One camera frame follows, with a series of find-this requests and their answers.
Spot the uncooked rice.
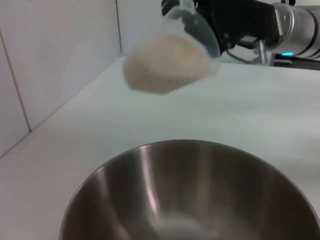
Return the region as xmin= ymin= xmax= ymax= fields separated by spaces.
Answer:
xmin=122 ymin=34 xmax=210 ymax=96

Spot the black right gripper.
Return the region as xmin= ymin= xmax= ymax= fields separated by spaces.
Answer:
xmin=161 ymin=0 xmax=284 ymax=55

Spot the large stainless steel bowl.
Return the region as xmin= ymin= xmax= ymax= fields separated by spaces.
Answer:
xmin=58 ymin=138 xmax=320 ymax=240

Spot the clear plastic measuring cup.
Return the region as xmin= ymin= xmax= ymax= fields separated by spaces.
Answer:
xmin=121 ymin=0 xmax=223 ymax=96

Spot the right gripper cable with plug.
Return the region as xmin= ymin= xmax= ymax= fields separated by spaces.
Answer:
xmin=224 ymin=39 xmax=275 ymax=67

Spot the white backdrop panel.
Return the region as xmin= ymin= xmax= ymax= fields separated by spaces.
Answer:
xmin=116 ymin=0 xmax=167 ymax=58

